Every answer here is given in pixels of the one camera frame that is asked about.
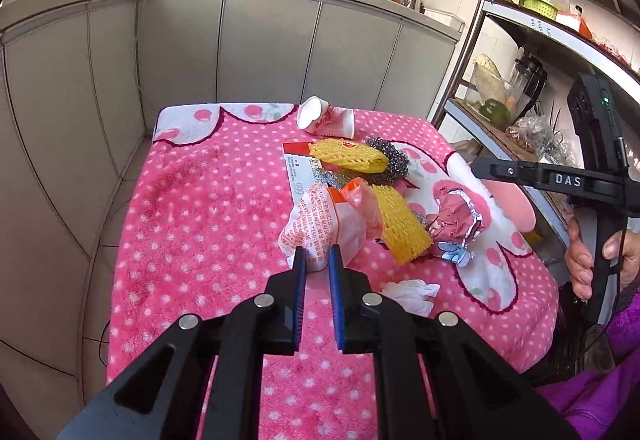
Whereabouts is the person's right forearm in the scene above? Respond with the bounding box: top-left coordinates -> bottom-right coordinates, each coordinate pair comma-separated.
540,287 -> 640,438

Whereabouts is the green bell pepper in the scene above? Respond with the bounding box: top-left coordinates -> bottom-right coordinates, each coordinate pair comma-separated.
480,100 -> 511,123

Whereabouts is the person's right hand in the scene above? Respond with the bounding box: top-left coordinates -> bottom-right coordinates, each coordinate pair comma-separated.
565,215 -> 640,303

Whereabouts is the blue white wrapper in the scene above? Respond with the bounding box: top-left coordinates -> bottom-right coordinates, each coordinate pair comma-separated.
437,240 -> 473,265

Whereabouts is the pink foil wrapper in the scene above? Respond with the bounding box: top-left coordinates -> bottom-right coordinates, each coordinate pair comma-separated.
430,182 -> 488,253

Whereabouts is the red cardboard box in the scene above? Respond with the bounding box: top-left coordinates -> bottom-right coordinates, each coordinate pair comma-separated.
282,140 -> 351,208

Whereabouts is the bagged napa cabbage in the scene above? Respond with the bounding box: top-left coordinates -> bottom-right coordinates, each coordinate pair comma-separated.
472,54 -> 511,103

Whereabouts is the green plastic basket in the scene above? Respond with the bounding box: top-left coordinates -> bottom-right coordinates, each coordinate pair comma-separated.
519,0 -> 558,18

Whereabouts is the pink polka dot blanket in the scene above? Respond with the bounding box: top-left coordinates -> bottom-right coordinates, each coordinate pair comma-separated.
106,104 -> 560,440

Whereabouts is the metal shelf rack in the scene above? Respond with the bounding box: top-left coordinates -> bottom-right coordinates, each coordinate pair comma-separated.
430,0 -> 640,231

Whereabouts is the crushed white paper cup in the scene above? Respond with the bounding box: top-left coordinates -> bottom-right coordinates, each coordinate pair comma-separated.
296,96 -> 333,133
320,106 -> 357,139

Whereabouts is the white tissue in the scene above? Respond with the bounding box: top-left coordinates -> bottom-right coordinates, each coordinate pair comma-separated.
381,279 -> 441,315

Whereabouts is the yellow foam fruit net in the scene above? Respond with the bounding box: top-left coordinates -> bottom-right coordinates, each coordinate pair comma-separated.
370,185 -> 433,265
307,138 -> 390,173

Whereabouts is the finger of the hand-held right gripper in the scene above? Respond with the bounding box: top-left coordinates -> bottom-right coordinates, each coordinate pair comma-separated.
472,156 -> 543,193

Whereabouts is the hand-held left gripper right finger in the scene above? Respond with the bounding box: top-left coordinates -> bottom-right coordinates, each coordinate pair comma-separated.
327,244 -> 581,440

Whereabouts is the white orange printed plastic bag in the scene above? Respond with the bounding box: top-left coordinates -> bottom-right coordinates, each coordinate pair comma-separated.
277,177 -> 386,273

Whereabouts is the black blender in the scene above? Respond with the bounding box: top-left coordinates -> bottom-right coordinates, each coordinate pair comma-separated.
505,56 -> 548,121

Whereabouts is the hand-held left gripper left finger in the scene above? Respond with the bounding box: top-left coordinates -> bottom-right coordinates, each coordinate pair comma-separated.
57,247 -> 308,440

